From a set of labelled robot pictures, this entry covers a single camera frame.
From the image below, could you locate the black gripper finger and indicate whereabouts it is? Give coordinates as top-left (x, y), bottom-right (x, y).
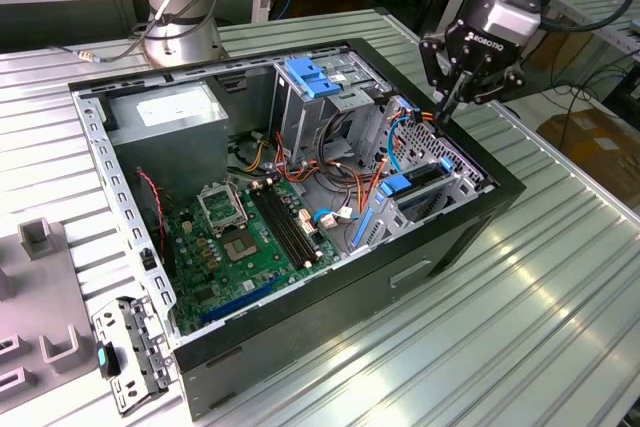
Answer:
top-left (448, 66), bottom-right (526, 121)
top-left (419, 34), bottom-right (464, 122)

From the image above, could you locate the orange power wire black connector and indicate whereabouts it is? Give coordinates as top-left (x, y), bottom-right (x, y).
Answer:
top-left (367, 110), bottom-right (452, 211)

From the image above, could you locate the metal disk bay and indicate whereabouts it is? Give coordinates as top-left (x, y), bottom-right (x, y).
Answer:
top-left (344, 161), bottom-right (476, 256)

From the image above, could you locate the large brown cardboard box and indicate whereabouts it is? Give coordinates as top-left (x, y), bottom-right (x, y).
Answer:
top-left (535, 105), bottom-right (640, 198)

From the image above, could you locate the metal slat side table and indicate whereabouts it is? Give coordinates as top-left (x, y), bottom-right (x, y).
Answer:
top-left (519, 0), bottom-right (640, 93)

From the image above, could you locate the blue plastic drive latch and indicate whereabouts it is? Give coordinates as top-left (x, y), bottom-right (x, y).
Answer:
top-left (282, 57), bottom-right (342, 101)

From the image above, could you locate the grey metal drive cage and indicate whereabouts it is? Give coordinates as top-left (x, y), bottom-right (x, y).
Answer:
top-left (272, 51), bottom-right (396, 168)

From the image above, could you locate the black RAM slot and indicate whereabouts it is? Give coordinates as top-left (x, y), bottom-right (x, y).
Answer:
top-left (249, 185), bottom-right (307, 272)
top-left (263, 179), bottom-right (320, 263)
top-left (270, 176), bottom-right (325, 258)
top-left (256, 182), bottom-right (314, 268)

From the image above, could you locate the metal socket cover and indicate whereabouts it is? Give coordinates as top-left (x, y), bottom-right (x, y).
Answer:
top-left (196, 182), bottom-right (250, 239)

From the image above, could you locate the CPU socket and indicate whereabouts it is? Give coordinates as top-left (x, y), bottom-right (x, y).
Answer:
top-left (221, 228), bottom-right (263, 265)

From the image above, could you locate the green motherboard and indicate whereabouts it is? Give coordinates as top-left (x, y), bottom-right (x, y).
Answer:
top-left (162, 177), bottom-right (346, 339)

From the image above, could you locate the grey power supply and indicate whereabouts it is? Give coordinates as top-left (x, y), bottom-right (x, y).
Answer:
top-left (106, 80), bottom-right (232, 197)

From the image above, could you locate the blue expansion slot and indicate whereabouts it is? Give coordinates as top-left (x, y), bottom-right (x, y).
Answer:
top-left (198, 274), bottom-right (283, 329)

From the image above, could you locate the black PC case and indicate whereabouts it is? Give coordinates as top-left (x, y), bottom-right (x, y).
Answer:
top-left (67, 35), bottom-right (529, 423)

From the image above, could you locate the grey parts rack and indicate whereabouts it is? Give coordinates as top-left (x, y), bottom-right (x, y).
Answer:
top-left (0, 218), bottom-right (100, 401)

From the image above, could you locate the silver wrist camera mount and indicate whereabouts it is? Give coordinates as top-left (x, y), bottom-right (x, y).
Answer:
top-left (485, 0), bottom-right (545, 39)

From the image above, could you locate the blue data wire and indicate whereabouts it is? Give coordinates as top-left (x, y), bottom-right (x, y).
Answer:
top-left (386, 95), bottom-right (417, 174)

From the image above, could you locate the red orange wire bundle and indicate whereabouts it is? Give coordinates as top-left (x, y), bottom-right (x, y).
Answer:
top-left (272, 130), bottom-right (374, 198)

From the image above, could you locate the blue wire white connector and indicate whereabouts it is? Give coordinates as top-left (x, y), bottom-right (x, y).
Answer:
top-left (313, 206), bottom-right (362, 231)

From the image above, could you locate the yellow black power wire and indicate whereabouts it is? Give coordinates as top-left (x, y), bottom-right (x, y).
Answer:
top-left (227, 139), bottom-right (267, 174)

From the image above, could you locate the red black twisted wire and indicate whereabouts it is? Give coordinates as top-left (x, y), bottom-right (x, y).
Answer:
top-left (135, 169), bottom-right (170, 264)

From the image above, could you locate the black cable brass connector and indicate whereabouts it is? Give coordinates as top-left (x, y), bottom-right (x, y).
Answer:
top-left (49, 0), bottom-right (236, 64)

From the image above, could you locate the metal rear slot bracket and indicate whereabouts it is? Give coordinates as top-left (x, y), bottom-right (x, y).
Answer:
top-left (92, 295), bottom-right (177, 417)

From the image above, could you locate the blue black bracket latch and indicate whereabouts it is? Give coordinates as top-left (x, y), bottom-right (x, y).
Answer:
top-left (96, 342), bottom-right (123, 379)

